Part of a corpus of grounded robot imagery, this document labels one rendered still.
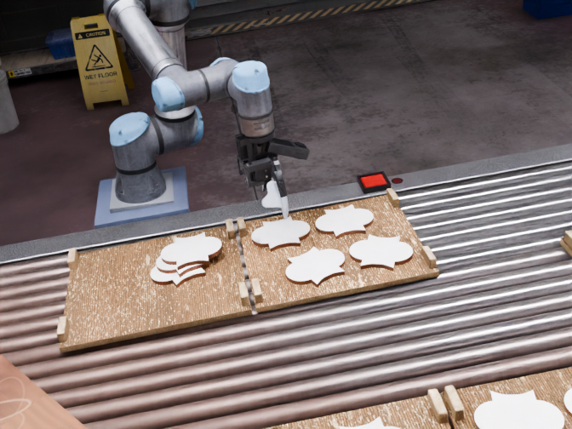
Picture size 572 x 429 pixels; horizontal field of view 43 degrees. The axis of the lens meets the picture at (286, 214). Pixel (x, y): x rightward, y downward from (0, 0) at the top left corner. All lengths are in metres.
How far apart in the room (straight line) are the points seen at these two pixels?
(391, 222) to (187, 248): 0.50
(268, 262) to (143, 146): 0.59
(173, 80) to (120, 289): 0.49
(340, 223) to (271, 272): 0.23
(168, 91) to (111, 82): 3.63
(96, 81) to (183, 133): 3.14
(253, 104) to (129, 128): 0.59
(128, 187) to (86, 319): 0.59
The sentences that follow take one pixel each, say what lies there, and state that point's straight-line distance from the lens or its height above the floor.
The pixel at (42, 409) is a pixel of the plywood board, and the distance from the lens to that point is 1.33.
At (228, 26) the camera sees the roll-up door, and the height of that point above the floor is 0.06.
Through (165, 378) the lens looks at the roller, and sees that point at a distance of 1.48.
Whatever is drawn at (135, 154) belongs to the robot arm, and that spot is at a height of 1.03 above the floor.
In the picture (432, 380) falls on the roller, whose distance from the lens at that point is 1.40.
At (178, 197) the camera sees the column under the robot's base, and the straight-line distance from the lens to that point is 2.15.
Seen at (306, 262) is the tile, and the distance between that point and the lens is 1.65.
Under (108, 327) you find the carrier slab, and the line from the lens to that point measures 1.61.
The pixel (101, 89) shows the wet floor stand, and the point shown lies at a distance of 5.23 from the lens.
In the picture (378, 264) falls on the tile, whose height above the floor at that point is 0.95.
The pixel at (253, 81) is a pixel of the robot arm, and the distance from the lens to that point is 1.54.
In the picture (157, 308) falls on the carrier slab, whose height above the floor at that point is 0.94.
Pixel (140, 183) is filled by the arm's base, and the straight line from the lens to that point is 2.12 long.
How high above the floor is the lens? 1.92
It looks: 32 degrees down
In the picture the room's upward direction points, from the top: 8 degrees counter-clockwise
